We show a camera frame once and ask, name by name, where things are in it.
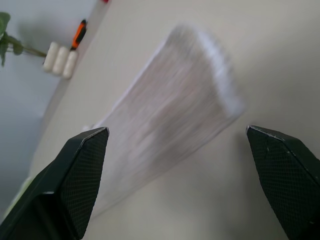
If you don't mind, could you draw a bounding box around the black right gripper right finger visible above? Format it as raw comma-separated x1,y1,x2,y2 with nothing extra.
245,125,320,240

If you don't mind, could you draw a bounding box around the cream ribbed vase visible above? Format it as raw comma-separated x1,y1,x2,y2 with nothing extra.
42,41,78,81

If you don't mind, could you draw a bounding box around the pale pink striped towel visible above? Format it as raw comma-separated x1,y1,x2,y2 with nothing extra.
81,23,247,218

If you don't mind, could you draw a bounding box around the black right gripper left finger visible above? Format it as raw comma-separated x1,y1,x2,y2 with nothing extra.
0,126,110,240

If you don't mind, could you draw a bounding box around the orange and black utility knife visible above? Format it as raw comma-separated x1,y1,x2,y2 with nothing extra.
70,19,88,51

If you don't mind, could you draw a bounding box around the green artificial plant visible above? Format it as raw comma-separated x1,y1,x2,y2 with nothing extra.
0,11,48,68

